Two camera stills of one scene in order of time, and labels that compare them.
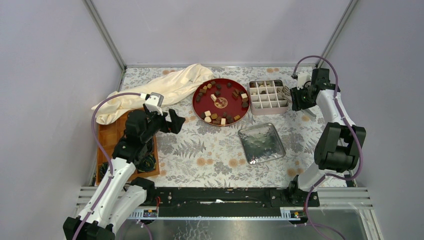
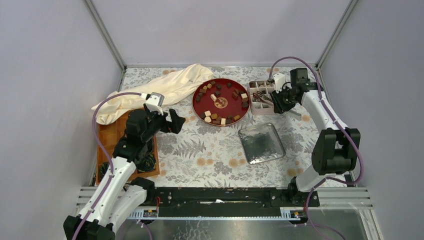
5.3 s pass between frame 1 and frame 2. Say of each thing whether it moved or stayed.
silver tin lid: stayed
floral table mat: stayed
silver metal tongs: moved
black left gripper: stayed
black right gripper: moved
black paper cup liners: stayed
